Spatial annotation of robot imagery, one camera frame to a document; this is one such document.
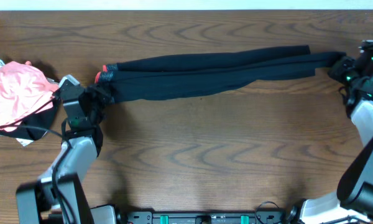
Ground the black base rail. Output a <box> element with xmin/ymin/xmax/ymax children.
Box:
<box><xmin>90</xmin><ymin>205</ymin><xmax>288</xmax><ymax>224</ymax></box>

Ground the left black cable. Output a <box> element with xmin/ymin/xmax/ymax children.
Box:
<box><xmin>6</xmin><ymin>124</ymin><xmax>74</xmax><ymax>224</ymax></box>

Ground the pink crumpled garment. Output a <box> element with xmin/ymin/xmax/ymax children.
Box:
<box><xmin>0</xmin><ymin>61</ymin><xmax>58</xmax><ymax>132</ymax></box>

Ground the black folded garment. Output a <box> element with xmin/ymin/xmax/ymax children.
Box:
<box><xmin>0</xmin><ymin>100</ymin><xmax>60</xmax><ymax>141</ymax></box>

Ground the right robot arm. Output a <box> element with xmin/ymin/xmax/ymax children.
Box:
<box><xmin>284</xmin><ymin>40</ymin><xmax>373</xmax><ymax>224</ymax></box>

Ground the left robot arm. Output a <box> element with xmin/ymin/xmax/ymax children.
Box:
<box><xmin>16</xmin><ymin>84</ymin><xmax>113</xmax><ymax>223</ymax></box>

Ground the black leggings red waistband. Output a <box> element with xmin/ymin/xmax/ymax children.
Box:
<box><xmin>95</xmin><ymin>45</ymin><xmax>345</xmax><ymax>103</ymax></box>

